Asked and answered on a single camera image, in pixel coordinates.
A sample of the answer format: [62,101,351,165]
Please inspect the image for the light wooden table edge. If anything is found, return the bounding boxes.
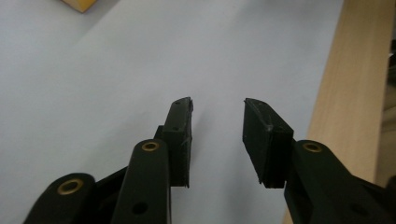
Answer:
[281,0,396,224]

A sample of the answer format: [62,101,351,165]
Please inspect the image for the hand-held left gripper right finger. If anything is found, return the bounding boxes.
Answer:
[242,97,295,189]

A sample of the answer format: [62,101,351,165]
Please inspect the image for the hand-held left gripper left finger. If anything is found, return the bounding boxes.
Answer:
[153,96,194,189]

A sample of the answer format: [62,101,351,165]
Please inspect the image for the yellow wooden block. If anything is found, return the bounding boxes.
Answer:
[61,0,98,14]

